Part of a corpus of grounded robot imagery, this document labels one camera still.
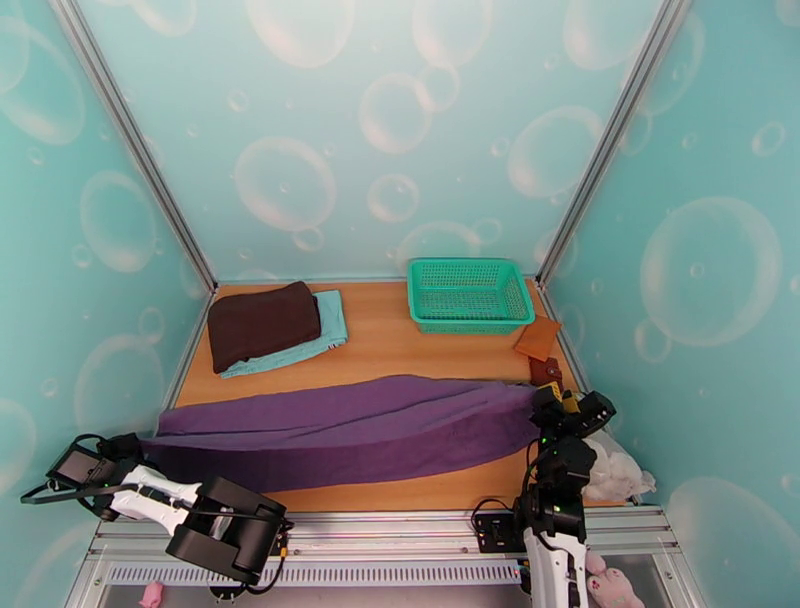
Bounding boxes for purple trousers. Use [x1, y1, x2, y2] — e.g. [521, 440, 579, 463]
[140, 373, 543, 495]

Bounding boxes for dark brown folded trousers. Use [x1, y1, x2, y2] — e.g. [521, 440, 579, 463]
[207, 281, 323, 375]

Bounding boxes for light teal folded trousers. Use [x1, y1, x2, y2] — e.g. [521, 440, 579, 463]
[219, 289, 349, 381]

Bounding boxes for reddish brown snap wallet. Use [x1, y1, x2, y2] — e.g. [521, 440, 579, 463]
[527, 356, 564, 390]

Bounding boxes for grey plush dog toy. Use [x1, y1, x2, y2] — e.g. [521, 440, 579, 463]
[577, 431, 658, 505]

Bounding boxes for tan cardboard piece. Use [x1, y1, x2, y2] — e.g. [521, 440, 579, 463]
[513, 314, 564, 362]

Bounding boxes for green plastic mesh basket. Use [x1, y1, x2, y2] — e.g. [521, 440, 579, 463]
[407, 257, 537, 336]

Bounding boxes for pink plush rabbit toy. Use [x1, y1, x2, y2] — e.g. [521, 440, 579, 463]
[582, 549, 645, 608]

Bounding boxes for red black power wires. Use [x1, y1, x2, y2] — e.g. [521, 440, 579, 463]
[209, 549, 290, 604]

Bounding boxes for aluminium front rail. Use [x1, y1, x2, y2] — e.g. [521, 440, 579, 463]
[90, 506, 679, 558]

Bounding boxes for white slotted cable duct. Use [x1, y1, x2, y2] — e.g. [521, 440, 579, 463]
[109, 559, 524, 589]

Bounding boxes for aluminium frame post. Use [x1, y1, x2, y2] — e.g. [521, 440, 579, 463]
[536, 0, 696, 288]
[48, 0, 219, 294]

